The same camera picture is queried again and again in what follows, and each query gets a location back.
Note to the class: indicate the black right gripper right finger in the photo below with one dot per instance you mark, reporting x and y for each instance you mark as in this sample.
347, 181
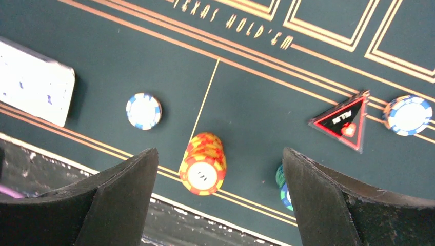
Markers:
332, 208

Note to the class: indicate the white purple poker chip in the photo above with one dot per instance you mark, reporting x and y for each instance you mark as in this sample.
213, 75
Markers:
407, 115

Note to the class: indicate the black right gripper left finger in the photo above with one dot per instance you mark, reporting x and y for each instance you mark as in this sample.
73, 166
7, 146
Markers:
102, 203

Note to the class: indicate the teal chip stack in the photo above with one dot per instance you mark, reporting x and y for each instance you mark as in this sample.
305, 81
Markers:
284, 191

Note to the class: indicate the blue playing card deck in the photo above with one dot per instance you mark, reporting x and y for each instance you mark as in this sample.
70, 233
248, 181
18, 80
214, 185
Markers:
34, 83

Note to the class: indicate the black red all-in triangle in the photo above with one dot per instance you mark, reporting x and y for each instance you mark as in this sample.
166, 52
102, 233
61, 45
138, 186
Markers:
345, 122

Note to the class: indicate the orange chip stack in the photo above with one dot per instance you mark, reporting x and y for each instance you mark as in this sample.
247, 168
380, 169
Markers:
203, 167

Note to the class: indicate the green poker table mat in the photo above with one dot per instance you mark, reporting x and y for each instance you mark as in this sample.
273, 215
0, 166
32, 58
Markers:
251, 72

